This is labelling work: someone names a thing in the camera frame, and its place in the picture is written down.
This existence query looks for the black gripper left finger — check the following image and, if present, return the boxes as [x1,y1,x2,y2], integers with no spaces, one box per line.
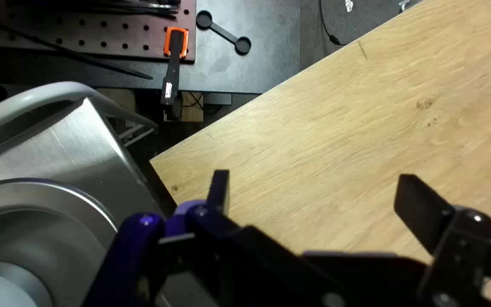
[207,169,233,216]

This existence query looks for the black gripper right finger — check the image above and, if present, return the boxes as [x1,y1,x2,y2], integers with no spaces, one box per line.
[393,172,459,256]

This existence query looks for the stainless steel sink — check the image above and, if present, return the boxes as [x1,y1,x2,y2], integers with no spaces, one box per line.
[0,95,175,307]

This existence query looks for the orange black clamp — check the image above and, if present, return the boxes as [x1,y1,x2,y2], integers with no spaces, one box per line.
[159,24,193,111]

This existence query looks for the black double-ended measuring spoon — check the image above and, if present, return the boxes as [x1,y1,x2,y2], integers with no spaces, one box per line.
[195,8,255,56]

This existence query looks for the black round disc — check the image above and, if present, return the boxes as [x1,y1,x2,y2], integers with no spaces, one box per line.
[318,0,425,48]

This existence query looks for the dark perforated board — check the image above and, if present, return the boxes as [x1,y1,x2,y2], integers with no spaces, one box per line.
[0,0,199,61]

